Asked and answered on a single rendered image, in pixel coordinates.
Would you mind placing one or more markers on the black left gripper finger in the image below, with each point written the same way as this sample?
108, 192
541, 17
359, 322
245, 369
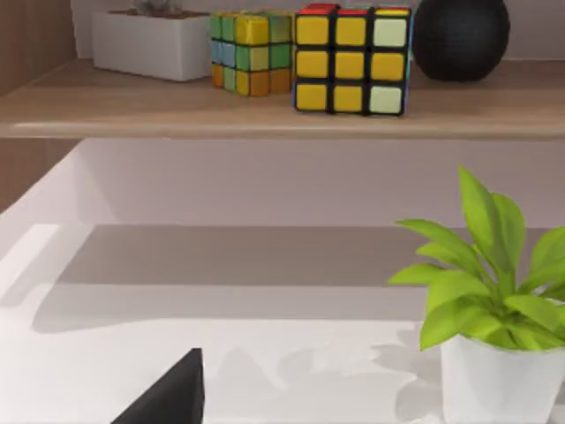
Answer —
176, 393

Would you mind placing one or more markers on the wooden shelf unit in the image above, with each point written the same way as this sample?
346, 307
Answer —
176, 110

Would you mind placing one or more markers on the green plant in white pot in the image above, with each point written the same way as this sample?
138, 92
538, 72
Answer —
499, 353

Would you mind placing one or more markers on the small green orange puzzle cube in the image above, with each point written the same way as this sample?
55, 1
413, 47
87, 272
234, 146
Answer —
249, 55

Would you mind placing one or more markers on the white rectangular planter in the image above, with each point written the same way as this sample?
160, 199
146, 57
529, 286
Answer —
150, 42

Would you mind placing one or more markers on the large yellow puzzle cube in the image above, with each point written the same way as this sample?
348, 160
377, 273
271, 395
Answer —
348, 66

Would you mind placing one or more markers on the black round vase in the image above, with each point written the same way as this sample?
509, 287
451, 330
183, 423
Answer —
461, 37

